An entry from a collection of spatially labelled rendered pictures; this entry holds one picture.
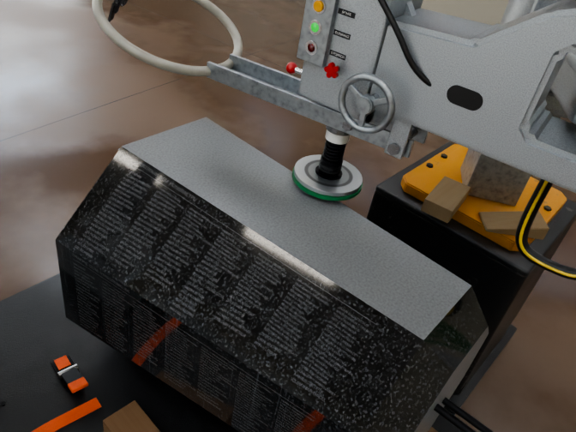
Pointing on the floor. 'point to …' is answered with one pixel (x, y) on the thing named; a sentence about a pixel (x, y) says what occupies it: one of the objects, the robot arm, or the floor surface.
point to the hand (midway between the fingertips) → (105, 8)
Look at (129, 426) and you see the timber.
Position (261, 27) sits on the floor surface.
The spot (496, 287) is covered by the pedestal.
